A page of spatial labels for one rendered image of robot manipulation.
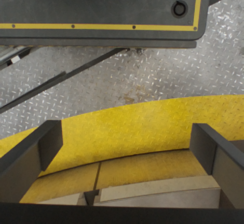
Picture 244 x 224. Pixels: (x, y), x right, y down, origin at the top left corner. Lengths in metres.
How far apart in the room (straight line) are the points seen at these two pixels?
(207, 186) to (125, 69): 0.57
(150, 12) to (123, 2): 0.07
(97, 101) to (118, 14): 0.46
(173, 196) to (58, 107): 0.63
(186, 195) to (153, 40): 0.53
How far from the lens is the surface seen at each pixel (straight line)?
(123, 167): 0.88
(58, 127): 0.16
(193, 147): 0.17
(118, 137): 0.90
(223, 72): 0.93
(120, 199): 0.70
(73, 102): 0.87
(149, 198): 0.69
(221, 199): 0.75
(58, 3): 0.53
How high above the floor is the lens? 0.80
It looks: 75 degrees down
